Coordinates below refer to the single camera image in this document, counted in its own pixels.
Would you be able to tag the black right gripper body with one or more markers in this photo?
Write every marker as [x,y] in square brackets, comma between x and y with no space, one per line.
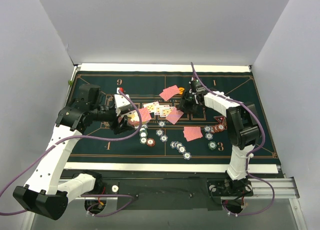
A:
[187,103]

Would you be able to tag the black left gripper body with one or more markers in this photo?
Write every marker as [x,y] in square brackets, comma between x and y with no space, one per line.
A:
[119,122]

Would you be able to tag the orange big blind button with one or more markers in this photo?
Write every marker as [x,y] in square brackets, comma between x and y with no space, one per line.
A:
[181,90]

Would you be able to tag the red-backed playing card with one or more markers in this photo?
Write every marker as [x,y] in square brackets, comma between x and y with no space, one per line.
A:
[193,138]
[188,129]
[169,92]
[174,116]

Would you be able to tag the red playing card deck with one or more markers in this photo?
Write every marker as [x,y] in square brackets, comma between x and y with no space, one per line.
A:
[134,119]

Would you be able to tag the red triangular all-in marker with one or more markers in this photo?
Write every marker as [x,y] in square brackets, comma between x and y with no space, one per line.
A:
[221,120]

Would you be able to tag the face-up diamonds playing card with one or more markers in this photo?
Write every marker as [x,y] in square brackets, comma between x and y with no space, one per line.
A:
[151,107]
[158,109]

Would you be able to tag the red poker chip stack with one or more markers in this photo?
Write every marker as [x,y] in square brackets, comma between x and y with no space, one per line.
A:
[150,142]

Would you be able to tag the green poker chip stack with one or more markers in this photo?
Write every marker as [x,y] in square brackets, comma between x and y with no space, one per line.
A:
[212,145]

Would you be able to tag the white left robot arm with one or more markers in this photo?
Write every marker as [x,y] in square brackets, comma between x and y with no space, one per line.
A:
[42,193]

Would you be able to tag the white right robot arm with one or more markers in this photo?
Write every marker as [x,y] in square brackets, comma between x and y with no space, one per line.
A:
[243,127]

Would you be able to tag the green poker table mat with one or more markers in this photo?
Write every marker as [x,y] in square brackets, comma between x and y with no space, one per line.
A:
[146,87]

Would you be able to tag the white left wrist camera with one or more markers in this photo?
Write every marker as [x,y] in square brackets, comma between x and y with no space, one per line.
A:
[122,105]

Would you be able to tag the aluminium mounting rail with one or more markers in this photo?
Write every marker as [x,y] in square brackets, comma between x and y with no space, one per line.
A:
[282,188]

